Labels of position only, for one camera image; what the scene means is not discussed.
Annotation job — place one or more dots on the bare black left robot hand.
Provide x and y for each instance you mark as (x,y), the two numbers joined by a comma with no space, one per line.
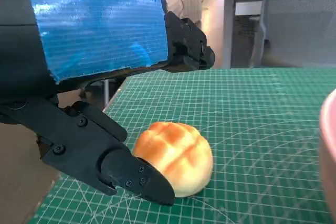
(92,24)

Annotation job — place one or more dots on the round toy bread bun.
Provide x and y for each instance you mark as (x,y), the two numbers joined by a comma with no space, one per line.
(181,155)

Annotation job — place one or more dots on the pink bowl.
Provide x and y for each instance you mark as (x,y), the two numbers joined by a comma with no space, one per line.
(329,155)

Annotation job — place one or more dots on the green cutting mat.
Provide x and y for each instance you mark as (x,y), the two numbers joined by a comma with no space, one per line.
(249,116)

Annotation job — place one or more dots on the grey mesh office chair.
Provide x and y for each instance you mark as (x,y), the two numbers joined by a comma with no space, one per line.
(302,11)

